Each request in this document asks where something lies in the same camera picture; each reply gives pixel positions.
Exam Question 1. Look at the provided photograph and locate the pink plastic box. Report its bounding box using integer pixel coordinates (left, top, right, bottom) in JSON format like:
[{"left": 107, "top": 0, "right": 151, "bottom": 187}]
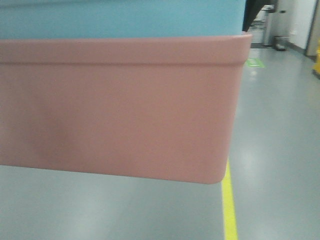
[{"left": 0, "top": 33, "right": 252, "bottom": 184}]

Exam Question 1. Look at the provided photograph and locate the grey metal cabinet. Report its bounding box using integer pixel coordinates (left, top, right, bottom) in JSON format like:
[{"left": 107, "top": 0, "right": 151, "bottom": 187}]
[{"left": 262, "top": 0, "right": 289, "bottom": 51}]

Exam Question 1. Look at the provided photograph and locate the light blue plastic box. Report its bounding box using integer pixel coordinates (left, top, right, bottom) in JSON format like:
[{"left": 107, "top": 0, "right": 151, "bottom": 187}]
[{"left": 0, "top": 0, "right": 246, "bottom": 40}]

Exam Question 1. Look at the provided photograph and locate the yellow floor sign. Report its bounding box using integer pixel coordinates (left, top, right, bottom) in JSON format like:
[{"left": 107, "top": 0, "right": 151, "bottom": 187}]
[{"left": 312, "top": 40, "right": 320, "bottom": 78}]

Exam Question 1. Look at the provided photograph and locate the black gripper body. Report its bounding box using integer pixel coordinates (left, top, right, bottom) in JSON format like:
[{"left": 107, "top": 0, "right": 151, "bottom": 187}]
[{"left": 242, "top": 0, "right": 270, "bottom": 32}]

